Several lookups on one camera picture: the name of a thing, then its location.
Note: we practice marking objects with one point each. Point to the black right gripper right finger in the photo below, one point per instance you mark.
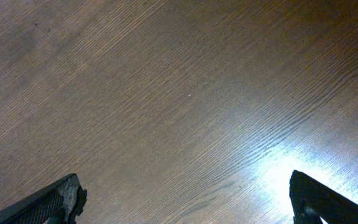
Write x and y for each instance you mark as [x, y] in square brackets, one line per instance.
[315, 203]

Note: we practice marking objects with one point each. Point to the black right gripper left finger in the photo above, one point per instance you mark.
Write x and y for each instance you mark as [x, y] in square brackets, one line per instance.
[60, 202]

